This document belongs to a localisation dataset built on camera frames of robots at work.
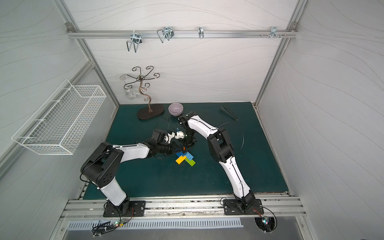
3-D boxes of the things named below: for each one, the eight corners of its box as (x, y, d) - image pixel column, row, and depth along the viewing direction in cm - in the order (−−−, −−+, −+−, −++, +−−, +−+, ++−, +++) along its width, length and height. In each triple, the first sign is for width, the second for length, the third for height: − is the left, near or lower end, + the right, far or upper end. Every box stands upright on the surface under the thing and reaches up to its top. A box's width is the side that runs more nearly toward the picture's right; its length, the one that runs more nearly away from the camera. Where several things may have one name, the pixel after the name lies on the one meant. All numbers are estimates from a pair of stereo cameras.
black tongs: (233, 122, 111) (234, 120, 109) (219, 107, 121) (220, 105, 119) (238, 119, 113) (239, 117, 111) (224, 105, 123) (225, 103, 121)
